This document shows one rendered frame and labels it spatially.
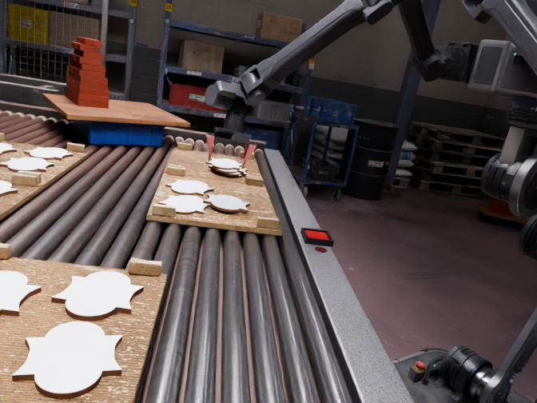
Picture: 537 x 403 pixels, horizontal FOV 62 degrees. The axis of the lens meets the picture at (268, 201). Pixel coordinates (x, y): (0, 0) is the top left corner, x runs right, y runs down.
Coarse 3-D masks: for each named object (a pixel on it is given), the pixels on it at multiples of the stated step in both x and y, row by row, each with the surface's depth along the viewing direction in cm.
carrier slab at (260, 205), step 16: (176, 176) 149; (160, 192) 131; (208, 192) 138; (224, 192) 141; (240, 192) 144; (256, 192) 147; (208, 208) 124; (256, 208) 132; (272, 208) 134; (192, 224) 114; (208, 224) 115; (224, 224) 115; (240, 224) 117
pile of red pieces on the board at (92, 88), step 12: (84, 48) 181; (96, 48) 183; (72, 60) 195; (84, 60) 182; (96, 60) 185; (72, 72) 194; (84, 72) 183; (96, 72) 186; (72, 84) 193; (84, 84) 185; (96, 84) 187; (72, 96) 194; (84, 96) 186; (96, 96) 189; (108, 96) 192; (108, 108) 193
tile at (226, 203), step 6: (210, 198) 128; (216, 198) 129; (222, 198) 131; (228, 198) 132; (234, 198) 134; (210, 204) 125; (216, 204) 124; (222, 204) 125; (228, 204) 126; (234, 204) 128; (240, 204) 129; (246, 204) 131; (222, 210) 122; (228, 210) 122; (234, 210) 123; (240, 210) 125; (246, 210) 125
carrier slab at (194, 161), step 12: (180, 156) 177; (192, 156) 181; (204, 156) 184; (216, 156) 188; (228, 156) 192; (192, 168) 163; (204, 168) 166; (252, 168) 179; (228, 180) 156; (240, 180) 158
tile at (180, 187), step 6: (180, 180) 143; (168, 186) 136; (174, 186) 135; (180, 186) 136; (186, 186) 137; (192, 186) 138; (198, 186) 140; (204, 186) 141; (174, 192) 132; (180, 192) 131; (186, 192) 132; (192, 192) 133; (198, 192) 134; (204, 192) 136
